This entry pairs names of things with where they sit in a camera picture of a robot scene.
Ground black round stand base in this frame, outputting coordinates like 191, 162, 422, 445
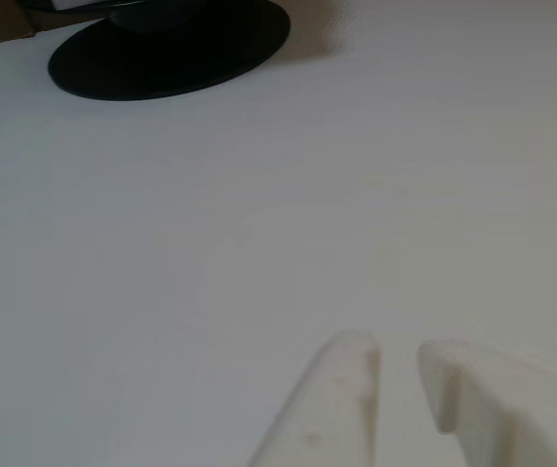
47, 0, 292, 102

